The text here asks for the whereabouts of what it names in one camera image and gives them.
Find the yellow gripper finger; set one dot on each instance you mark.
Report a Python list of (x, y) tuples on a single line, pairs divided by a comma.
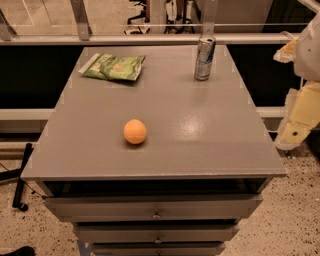
[(286, 53), (302, 114)]

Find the orange fruit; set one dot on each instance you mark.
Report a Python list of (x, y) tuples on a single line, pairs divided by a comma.
[(135, 132)]

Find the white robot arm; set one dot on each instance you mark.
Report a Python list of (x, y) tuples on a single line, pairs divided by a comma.
[(307, 59)]

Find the silver blue redbull can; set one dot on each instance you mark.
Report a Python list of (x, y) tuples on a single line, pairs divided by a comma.
[(205, 53)]

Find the grey drawer cabinet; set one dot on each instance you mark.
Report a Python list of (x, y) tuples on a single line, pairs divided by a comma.
[(203, 137)]

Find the black office chair base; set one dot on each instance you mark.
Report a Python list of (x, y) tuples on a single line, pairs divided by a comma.
[(161, 17)]

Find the top grey drawer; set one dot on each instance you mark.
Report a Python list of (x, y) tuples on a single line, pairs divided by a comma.
[(199, 207)]

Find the grey drawer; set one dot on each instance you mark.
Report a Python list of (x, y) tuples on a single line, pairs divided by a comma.
[(165, 249), (199, 207), (156, 233)]

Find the green chip bag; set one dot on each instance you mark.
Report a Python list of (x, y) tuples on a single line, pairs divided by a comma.
[(107, 66)]

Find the middle grey drawer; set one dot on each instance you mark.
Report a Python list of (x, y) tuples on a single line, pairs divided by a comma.
[(156, 233)]

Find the bottom grey drawer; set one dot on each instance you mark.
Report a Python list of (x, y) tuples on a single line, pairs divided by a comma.
[(165, 249)]

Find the grey metal railing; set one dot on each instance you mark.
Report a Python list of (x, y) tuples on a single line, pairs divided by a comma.
[(120, 22)]

